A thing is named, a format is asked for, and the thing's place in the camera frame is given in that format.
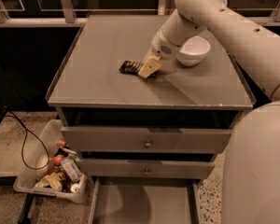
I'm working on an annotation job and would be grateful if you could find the black rxbar chocolate bar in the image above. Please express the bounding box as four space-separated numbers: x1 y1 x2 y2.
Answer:
119 61 156 78

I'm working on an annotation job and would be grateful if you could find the metal railing frame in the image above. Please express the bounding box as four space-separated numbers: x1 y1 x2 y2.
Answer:
0 0 280 28

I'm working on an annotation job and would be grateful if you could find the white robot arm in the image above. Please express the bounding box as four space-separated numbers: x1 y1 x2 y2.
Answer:
139 0 280 224

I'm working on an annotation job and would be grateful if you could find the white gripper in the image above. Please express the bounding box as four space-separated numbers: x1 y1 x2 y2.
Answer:
138 29 180 78

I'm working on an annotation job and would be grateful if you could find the grey drawer cabinet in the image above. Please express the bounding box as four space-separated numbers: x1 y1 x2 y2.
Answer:
45 14 256 224

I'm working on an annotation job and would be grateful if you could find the black cable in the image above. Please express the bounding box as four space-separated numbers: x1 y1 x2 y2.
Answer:
0 100 51 171

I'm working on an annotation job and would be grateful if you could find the clear plastic bin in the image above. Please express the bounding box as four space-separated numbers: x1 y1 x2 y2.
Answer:
13 119 87 203

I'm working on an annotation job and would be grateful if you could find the grey middle drawer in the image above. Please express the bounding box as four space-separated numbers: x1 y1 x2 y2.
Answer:
80 159 215 179

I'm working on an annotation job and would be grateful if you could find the red apple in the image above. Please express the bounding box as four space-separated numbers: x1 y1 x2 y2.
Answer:
53 154 64 166

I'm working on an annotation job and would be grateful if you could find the white ceramic bowl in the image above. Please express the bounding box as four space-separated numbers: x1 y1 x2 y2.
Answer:
176 36 211 66

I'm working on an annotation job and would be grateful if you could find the grey open bottom drawer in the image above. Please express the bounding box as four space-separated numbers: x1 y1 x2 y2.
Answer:
88 177 202 224

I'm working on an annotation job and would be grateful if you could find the silver can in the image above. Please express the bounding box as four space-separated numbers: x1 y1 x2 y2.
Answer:
61 157 82 183

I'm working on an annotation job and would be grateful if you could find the grey top drawer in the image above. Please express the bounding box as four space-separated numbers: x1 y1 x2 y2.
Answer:
62 126 231 154

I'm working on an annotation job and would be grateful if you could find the yellow snack bag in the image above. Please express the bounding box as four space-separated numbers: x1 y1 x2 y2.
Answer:
36 173 66 191

